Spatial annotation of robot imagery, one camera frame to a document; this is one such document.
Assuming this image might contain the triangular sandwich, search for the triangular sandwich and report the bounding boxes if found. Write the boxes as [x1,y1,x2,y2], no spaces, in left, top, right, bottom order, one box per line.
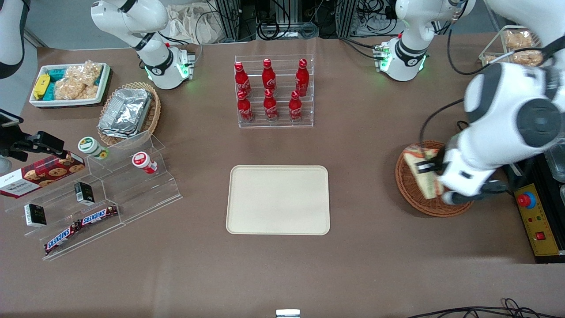
[403,144,445,199]

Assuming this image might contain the round brown wicker basket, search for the round brown wicker basket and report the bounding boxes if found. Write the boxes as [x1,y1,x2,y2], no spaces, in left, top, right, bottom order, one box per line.
[395,140,475,217]

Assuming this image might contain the oval light wicker basket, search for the oval light wicker basket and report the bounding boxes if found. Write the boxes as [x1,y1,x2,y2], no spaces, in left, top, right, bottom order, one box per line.
[97,82,162,146]

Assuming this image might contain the cream rectangular tray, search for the cream rectangular tray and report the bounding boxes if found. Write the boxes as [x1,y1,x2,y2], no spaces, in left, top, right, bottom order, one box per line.
[226,165,331,235]

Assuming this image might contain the red tartan cookie box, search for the red tartan cookie box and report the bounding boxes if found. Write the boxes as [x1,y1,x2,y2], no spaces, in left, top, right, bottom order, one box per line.
[0,151,86,199]

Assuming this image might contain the green lid cup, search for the green lid cup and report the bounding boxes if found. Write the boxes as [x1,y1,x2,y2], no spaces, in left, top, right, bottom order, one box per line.
[78,137,109,160]

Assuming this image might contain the yellow snack pack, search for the yellow snack pack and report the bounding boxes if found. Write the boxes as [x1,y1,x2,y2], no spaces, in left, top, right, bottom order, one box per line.
[33,74,51,100]

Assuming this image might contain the small black box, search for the small black box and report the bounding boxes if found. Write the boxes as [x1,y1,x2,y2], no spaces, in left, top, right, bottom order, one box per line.
[74,182,95,205]
[24,204,47,227]

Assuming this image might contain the clear bag of rice crackers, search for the clear bag of rice crackers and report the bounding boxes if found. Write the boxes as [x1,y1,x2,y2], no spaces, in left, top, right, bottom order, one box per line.
[54,61,103,100]

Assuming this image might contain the stack of foil trays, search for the stack of foil trays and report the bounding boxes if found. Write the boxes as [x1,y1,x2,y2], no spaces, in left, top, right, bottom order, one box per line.
[98,87,153,139]

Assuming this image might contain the white rectangular bin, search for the white rectangular bin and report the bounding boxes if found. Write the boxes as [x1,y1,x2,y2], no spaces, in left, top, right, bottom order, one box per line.
[29,62,112,108]

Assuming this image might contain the black yellow control box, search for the black yellow control box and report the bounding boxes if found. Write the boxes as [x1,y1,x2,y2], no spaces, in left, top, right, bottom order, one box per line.
[508,155,565,264]

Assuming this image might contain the Snickers bar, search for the Snickers bar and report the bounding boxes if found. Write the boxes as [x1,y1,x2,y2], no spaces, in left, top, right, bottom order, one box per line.
[44,223,81,255]
[79,204,119,227]

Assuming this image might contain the clear plastic container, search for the clear plastic container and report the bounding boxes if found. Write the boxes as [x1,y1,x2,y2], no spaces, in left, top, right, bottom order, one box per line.
[545,146,565,182]

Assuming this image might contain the red lid cup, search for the red lid cup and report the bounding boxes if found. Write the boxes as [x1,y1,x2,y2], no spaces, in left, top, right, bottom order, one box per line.
[132,151,158,174]

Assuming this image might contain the clear acrylic stepped stand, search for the clear acrylic stepped stand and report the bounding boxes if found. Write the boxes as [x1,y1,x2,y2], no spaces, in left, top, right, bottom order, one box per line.
[5,130,183,261]

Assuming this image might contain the red cola bottle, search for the red cola bottle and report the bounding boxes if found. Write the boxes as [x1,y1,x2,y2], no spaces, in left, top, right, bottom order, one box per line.
[264,89,279,122]
[295,59,309,97]
[262,59,277,95]
[234,62,251,97]
[237,91,254,123]
[289,91,303,122]

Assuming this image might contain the clear acrylic bottle rack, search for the clear acrylic bottle rack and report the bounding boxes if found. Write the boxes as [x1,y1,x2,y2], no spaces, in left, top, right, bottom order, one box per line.
[234,54,315,129]

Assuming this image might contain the beige cloth bag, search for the beige cloth bag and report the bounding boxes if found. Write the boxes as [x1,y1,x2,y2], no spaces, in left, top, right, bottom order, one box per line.
[167,4,221,45]

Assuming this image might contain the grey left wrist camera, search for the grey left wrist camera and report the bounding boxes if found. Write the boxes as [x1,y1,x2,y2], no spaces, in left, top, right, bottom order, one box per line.
[443,179,509,205]

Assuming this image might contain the black flat bracket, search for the black flat bracket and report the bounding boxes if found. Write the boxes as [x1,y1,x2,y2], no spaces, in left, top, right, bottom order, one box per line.
[0,110,24,129]

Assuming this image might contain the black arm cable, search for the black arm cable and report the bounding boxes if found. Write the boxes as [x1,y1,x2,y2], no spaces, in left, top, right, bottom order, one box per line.
[447,26,565,76]
[419,98,465,147]

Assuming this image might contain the white wire rack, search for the white wire rack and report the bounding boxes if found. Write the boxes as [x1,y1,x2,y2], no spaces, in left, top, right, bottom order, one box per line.
[479,25,552,68]

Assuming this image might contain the black floor cables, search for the black floor cables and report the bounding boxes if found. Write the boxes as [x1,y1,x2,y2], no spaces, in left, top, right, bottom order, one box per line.
[405,298,565,318]

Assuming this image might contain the aluminium frame post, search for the aluminium frame post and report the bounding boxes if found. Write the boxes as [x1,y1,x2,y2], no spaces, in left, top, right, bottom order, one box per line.
[215,0,257,43]
[336,0,359,38]

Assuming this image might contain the bundle of black cables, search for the bundle of black cables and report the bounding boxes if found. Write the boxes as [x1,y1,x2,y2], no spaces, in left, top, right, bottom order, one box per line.
[256,0,398,41]

